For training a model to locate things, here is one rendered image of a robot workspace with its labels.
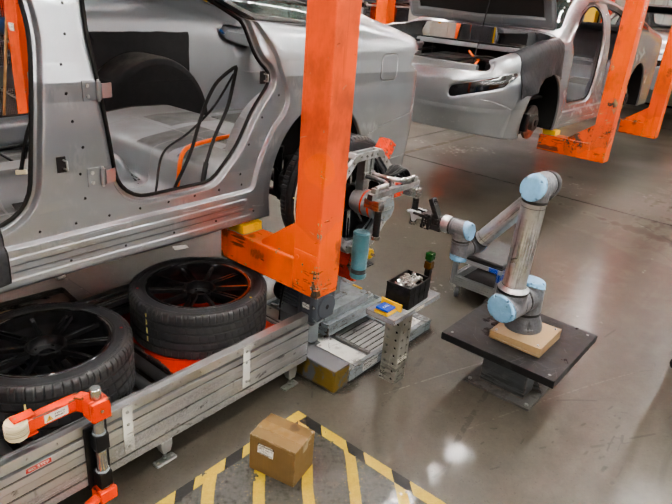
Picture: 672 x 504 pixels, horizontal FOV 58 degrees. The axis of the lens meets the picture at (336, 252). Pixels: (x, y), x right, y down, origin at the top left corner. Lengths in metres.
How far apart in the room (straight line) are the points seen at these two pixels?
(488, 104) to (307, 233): 3.14
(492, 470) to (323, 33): 1.98
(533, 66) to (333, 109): 3.41
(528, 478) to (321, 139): 1.71
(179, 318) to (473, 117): 3.61
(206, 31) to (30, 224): 2.86
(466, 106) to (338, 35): 3.16
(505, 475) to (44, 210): 2.17
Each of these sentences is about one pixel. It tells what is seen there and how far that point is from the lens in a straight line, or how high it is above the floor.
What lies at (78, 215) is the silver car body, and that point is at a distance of 2.59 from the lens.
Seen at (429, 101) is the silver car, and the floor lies 1.01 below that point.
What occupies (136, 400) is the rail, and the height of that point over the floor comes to 0.39.
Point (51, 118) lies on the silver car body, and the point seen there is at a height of 1.36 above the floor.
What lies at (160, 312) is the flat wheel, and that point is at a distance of 2.80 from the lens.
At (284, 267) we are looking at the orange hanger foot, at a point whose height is 0.62.
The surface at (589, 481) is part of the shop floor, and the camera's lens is 3.02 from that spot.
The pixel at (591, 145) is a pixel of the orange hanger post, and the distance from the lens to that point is 6.51.
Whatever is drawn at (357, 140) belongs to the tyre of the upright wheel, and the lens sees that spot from 3.18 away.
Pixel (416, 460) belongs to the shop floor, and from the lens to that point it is 2.84.
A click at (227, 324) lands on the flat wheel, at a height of 0.44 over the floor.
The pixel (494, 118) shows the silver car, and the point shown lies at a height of 0.94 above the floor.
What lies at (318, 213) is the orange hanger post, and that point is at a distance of 2.71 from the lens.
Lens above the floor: 1.87
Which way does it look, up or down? 23 degrees down
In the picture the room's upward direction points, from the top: 5 degrees clockwise
